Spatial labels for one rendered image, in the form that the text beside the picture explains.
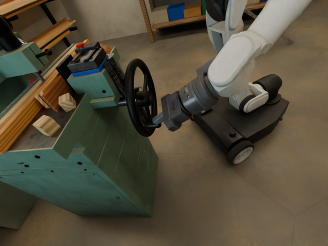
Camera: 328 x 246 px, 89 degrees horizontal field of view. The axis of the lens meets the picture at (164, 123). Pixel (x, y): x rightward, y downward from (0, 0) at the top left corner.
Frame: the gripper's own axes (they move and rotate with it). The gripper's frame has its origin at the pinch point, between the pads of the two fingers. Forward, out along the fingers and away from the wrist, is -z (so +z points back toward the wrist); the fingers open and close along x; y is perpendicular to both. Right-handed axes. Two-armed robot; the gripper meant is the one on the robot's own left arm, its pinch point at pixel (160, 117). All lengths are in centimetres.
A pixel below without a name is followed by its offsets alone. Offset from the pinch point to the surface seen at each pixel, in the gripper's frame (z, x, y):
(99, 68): -6.7, 14.5, 18.6
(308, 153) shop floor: 30, 0, -116
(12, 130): -29.9, -1.0, 31.2
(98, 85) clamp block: -11.4, 12.4, 16.0
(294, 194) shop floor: 14, -24, -99
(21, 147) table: -27.2, -6.5, 28.4
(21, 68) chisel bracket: -25.6, 18.4, 35.0
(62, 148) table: -19.0, -8.2, 20.7
